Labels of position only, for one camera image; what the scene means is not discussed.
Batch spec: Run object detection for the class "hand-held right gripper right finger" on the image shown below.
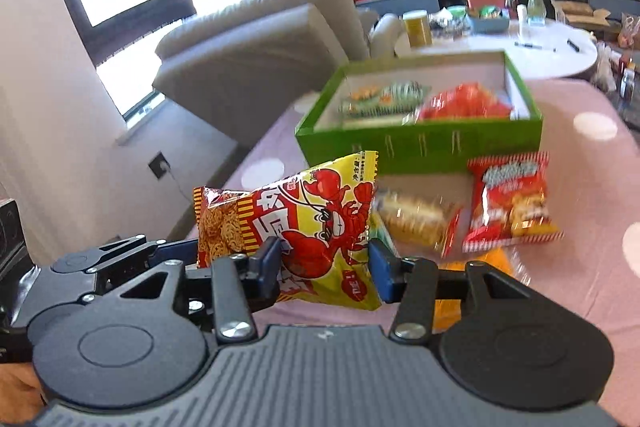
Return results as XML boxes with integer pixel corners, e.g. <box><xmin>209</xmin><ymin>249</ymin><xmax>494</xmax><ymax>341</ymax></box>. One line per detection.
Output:
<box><xmin>367</xmin><ymin>238</ymin><xmax>535</xmax><ymax>343</ymax></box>

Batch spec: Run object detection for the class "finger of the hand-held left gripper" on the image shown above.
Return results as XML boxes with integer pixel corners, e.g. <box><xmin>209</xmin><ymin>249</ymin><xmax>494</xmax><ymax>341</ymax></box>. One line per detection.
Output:
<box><xmin>50</xmin><ymin>234</ymin><xmax>198</xmax><ymax>276</ymax></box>

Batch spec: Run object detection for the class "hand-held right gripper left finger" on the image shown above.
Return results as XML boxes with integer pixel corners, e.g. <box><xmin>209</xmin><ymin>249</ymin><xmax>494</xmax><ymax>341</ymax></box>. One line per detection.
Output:
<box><xmin>102</xmin><ymin>236</ymin><xmax>285</xmax><ymax>343</ymax></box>

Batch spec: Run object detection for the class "clear toast bread packet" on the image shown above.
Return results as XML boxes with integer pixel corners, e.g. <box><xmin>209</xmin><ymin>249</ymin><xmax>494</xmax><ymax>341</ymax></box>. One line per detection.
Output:
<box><xmin>372</xmin><ymin>188</ymin><xmax>463</xmax><ymax>259</ymax></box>

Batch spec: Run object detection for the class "yellow red noodle snack packet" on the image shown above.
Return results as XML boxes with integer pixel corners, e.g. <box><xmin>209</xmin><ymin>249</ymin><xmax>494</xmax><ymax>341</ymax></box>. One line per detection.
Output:
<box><xmin>193</xmin><ymin>151</ymin><xmax>383</xmax><ymax>312</ymax></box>

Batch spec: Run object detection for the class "orange snack packet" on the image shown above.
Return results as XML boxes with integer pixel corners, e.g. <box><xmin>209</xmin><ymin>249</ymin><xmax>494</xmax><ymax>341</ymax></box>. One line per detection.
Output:
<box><xmin>432</xmin><ymin>246</ymin><xmax>531</xmax><ymax>334</ymax></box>

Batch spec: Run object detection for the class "green cardboard box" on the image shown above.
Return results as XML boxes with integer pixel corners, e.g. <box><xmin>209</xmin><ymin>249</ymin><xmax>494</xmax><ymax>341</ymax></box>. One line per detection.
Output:
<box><xmin>294</xmin><ymin>51</ymin><xmax>544</xmax><ymax>178</ymax></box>

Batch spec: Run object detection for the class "red chips packet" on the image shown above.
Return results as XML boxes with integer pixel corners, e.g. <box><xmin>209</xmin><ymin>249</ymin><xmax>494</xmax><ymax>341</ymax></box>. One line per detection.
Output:
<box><xmin>461</xmin><ymin>152</ymin><xmax>565</xmax><ymax>254</ymax></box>

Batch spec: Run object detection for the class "green snack packet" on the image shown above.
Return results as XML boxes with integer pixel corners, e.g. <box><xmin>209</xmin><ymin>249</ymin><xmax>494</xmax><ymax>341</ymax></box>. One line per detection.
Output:
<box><xmin>340</xmin><ymin>81</ymin><xmax>432</xmax><ymax>122</ymax></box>

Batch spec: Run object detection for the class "red bread packet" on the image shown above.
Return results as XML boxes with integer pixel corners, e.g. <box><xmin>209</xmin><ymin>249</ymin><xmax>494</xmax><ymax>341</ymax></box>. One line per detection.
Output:
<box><xmin>415</xmin><ymin>82</ymin><xmax>516</xmax><ymax>124</ymax></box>

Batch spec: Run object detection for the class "black round device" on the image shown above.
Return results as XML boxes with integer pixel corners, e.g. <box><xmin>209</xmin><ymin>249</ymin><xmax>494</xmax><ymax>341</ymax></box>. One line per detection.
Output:
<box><xmin>0</xmin><ymin>199</ymin><xmax>25</xmax><ymax>270</ymax></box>

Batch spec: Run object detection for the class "pink polka dot tablecloth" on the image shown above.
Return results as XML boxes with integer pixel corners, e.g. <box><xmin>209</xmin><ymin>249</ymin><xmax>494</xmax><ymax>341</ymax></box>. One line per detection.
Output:
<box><xmin>185</xmin><ymin>79</ymin><xmax>640</xmax><ymax>427</ymax></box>

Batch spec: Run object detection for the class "beige sofa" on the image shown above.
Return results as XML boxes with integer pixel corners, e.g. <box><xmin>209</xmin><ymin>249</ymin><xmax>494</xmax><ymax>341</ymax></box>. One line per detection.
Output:
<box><xmin>152</xmin><ymin>0</ymin><xmax>406</xmax><ymax>148</ymax></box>

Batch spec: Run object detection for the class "white round table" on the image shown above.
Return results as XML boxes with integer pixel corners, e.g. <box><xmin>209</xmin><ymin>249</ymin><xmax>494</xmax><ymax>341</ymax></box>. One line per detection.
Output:
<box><xmin>395</xmin><ymin>18</ymin><xmax>598</xmax><ymax>80</ymax></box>

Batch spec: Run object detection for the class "yellow can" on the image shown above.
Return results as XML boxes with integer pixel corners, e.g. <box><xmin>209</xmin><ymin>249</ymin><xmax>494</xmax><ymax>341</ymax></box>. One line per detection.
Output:
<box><xmin>402</xmin><ymin>9</ymin><xmax>433</xmax><ymax>48</ymax></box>

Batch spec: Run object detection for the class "blue-grey bowl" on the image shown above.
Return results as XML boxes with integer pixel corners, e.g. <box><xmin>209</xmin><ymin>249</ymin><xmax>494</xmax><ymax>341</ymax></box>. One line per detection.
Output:
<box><xmin>470</xmin><ymin>9</ymin><xmax>511</xmax><ymax>34</ymax></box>

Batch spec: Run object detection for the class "dark round coffee table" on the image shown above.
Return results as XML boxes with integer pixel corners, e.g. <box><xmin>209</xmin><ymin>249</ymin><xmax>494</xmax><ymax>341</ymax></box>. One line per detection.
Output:
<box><xmin>612</xmin><ymin>72</ymin><xmax>640</xmax><ymax>130</ymax></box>

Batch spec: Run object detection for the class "open cardboard box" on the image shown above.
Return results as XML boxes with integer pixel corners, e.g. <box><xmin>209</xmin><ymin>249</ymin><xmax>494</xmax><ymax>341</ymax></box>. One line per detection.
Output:
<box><xmin>550</xmin><ymin>0</ymin><xmax>612</xmax><ymax>32</ymax></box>

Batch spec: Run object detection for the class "plastic bag with fruit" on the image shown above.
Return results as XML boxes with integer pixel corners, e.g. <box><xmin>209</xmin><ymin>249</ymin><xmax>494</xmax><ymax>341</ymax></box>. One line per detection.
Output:
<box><xmin>617</xmin><ymin>14</ymin><xmax>640</xmax><ymax>50</ymax></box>

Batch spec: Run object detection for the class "black wall socket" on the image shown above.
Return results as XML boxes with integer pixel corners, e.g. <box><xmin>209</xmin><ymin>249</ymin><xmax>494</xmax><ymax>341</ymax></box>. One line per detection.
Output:
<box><xmin>148</xmin><ymin>151</ymin><xmax>171</xmax><ymax>180</ymax></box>

